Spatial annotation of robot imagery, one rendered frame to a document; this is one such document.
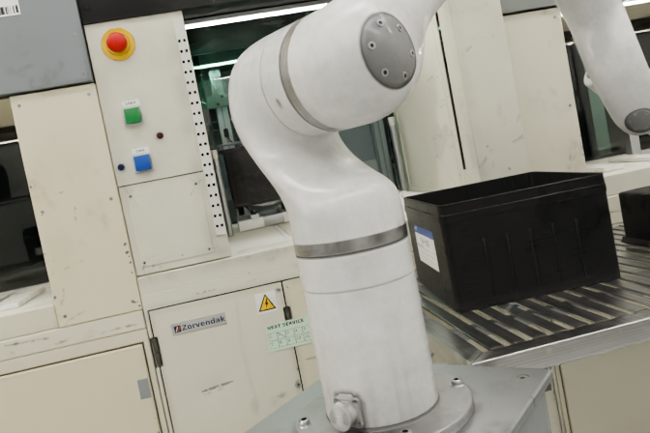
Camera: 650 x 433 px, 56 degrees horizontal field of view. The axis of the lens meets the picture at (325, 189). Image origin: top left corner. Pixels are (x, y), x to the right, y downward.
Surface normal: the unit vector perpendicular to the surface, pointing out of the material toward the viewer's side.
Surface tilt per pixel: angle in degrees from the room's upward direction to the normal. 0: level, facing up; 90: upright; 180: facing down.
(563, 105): 90
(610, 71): 90
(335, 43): 75
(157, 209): 90
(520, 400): 0
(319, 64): 92
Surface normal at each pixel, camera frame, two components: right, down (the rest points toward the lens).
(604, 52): -0.60, -0.08
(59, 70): 0.17, 0.02
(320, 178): -0.19, -0.80
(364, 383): -0.26, 0.11
